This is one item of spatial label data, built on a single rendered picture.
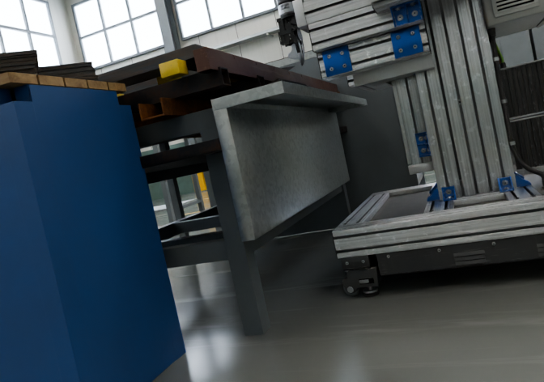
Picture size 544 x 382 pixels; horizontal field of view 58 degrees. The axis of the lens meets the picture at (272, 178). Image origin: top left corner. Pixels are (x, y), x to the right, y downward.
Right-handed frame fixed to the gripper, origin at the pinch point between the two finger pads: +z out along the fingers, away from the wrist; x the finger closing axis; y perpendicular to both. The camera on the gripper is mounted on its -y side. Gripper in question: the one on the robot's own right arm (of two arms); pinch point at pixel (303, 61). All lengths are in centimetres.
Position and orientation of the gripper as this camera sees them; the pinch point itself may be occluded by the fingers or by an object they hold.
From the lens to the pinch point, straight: 210.0
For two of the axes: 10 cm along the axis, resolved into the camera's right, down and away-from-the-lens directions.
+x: -3.4, 1.1, -9.3
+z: 2.1, 9.8, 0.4
